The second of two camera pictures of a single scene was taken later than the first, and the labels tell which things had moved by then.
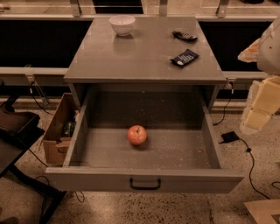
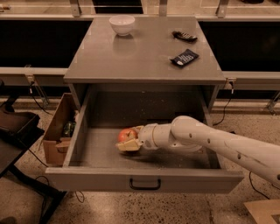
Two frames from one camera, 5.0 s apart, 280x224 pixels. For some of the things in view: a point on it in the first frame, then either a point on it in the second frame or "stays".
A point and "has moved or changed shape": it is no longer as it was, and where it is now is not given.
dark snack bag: x=185 y=58 stays
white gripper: x=269 y=52 → x=146 y=136
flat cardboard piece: x=263 y=210 stays
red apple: x=136 y=135 has moved or changed shape
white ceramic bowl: x=122 y=24 stays
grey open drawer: x=180 y=153 stays
